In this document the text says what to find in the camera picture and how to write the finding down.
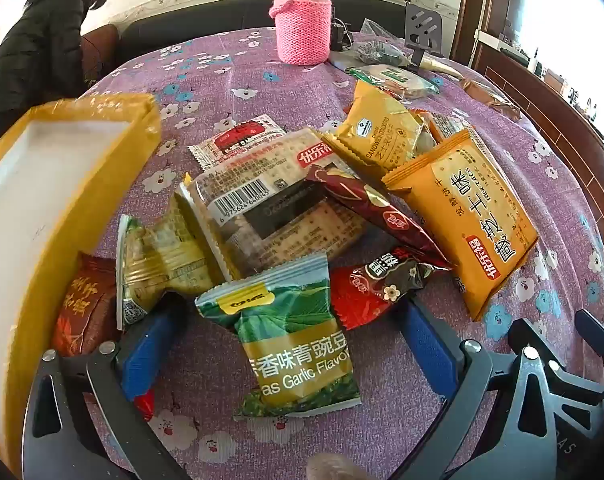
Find red black candy packet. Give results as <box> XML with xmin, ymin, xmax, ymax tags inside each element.
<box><xmin>329</xmin><ymin>247</ymin><xmax>439</xmax><ymax>332</ymax></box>

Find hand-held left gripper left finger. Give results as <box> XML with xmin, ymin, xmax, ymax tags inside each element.
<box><xmin>22</xmin><ymin>292</ymin><xmax>193</xmax><ymax>480</ymax></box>

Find cream long horn-shaped object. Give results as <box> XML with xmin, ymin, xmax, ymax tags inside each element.
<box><xmin>421</xmin><ymin>57</ymin><xmax>464</xmax><ymax>80</ymax></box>

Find yellow cardboard box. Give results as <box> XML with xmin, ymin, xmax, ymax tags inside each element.
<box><xmin>0</xmin><ymin>94</ymin><xmax>163</xmax><ymax>477</ymax></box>

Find purple floral tablecloth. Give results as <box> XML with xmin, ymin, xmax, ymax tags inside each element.
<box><xmin>80</xmin><ymin>26</ymin><xmax>604</xmax><ymax>480</ymax></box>

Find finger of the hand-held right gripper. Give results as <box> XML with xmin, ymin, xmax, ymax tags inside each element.
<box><xmin>507</xmin><ymin>316</ymin><xmax>604</xmax><ymax>412</ymax></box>
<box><xmin>575</xmin><ymin>308</ymin><xmax>604</xmax><ymax>362</ymax></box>

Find brown red snack packet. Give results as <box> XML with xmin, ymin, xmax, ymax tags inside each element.
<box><xmin>50</xmin><ymin>252</ymin><xmax>120</xmax><ymax>357</ymax></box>

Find small orange snack packet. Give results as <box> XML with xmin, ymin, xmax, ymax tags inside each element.
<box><xmin>421</xmin><ymin>109</ymin><xmax>469</xmax><ymax>147</ymax></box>

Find clear plastic bag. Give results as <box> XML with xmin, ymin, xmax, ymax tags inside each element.
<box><xmin>360</xmin><ymin>17</ymin><xmax>407</xmax><ymax>44</ymax></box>

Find clear cracker packet red label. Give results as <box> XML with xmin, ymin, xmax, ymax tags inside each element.
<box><xmin>176</xmin><ymin>129</ymin><xmax>369</xmax><ymax>282</ymax></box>

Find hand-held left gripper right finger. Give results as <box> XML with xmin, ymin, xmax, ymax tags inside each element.
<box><xmin>397</xmin><ymin>299</ymin><xmax>568</xmax><ymax>480</ymax></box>

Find green pea snack packet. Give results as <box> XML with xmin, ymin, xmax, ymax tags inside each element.
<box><xmin>195</xmin><ymin>252</ymin><xmax>361</xmax><ymax>419</ymax></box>

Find green gold snack packet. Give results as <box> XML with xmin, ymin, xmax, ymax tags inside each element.
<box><xmin>116</xmin><ymin>194</ymin><xmax>229</xmax><ymax>332</ymax></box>

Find red white snack packet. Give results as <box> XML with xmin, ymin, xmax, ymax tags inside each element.
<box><xmin>187</xmin><ymin>114</ymin><xmax>289</xmax><ymax>169</ymax></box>

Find brown flat packet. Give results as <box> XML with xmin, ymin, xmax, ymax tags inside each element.
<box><xmin>461</xmin><ymin>79</ymin><xmax>524</xmax><ymax>122</ymax></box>

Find black sofa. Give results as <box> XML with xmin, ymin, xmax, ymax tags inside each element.
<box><xmin>116</xmin><ymin>0</ymin><xmax>409</xmax><ymax>67</ymax></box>

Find pink bottle with knitted sleeve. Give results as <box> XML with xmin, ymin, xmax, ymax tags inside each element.
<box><xmin>269</xmin><ymin>0</ymin><xmax>333</xmax><ymax>66</ymax></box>

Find maroon stick snack packet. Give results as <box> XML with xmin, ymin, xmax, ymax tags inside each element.
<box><xmin>304</xmin><ymin>164</ymin><xmax>454</xmax><ymax>269</ymax></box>

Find brown cushion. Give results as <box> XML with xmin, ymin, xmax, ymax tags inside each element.
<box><xmin>80</xmin><ymin>24</ymin><xmax>121</xmax><ymax>82</ymax></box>

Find gold sandwich cracker packet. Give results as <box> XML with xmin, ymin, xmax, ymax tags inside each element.
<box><xmin>321</xmin><ymin>80</ymin><xmax>433</xmax><ymax>172</ymax></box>

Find orange cracker packet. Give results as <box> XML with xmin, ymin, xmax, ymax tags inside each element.
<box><xmin>382</xmin><ymin>129</ymin><xmax>541</xmax><ymax>322</ymax></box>

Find green white rice cracker packet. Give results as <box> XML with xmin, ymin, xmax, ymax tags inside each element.
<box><xmin>346</xmin><ymin>64</ymin><xmax>441</xmax><ymax>99</ymax></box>

